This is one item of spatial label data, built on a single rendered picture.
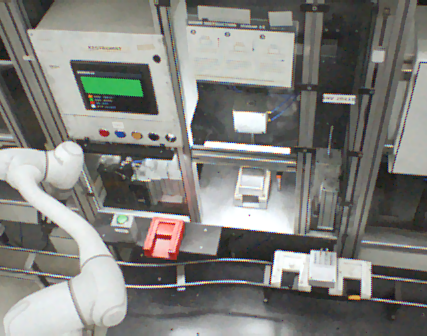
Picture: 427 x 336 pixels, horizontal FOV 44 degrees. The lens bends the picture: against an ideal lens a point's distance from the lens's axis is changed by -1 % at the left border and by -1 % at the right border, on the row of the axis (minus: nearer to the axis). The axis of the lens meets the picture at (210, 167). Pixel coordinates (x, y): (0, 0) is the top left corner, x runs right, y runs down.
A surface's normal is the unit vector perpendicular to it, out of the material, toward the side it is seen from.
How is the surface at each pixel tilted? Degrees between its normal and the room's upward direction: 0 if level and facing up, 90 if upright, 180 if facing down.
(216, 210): 0
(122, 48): 90
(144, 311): 0
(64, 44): 90
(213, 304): 0
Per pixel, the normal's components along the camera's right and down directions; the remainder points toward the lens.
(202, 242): -0.08, -0.65
